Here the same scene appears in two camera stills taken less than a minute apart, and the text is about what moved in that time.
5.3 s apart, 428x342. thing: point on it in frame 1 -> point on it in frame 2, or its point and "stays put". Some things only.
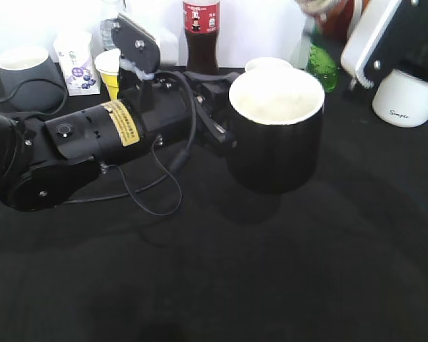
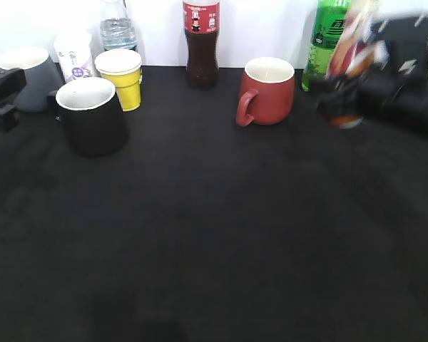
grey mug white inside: [31, 82] stays put
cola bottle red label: [201, 23] stays put
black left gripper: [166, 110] -> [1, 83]
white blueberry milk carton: [76, 53] stays put
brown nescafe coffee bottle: [335, 23] -> [362, 35]
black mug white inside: [277, 117] -> [90, 110]
